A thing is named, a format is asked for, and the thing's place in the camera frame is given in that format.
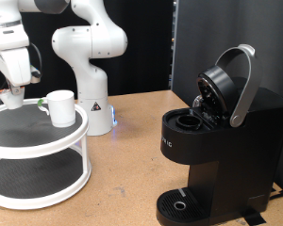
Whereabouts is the black looped camera cable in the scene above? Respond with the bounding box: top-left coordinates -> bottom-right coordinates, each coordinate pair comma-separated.
29,41 -> 43,76

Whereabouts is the white mug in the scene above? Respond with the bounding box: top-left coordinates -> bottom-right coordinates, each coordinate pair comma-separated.
37,89 -> 77,129

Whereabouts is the white two-tier turntable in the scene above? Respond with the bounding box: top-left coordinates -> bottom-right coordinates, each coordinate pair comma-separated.
0,97 -> 92,211

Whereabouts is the black tape strip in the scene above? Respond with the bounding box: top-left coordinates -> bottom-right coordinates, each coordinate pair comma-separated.
240,208 -> 268,226

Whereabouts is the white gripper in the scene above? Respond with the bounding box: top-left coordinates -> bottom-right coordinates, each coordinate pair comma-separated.
0,46 -> 32,97

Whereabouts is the black machine power cord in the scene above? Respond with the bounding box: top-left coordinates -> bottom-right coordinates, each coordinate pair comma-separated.
268,187 -> 283,202

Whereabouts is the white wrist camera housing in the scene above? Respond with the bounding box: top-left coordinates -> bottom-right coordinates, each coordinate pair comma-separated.
29,64 -> 42,85

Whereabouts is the black Keurig coffee machine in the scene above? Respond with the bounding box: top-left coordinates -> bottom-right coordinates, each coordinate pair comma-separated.
156,43 -> 283,226

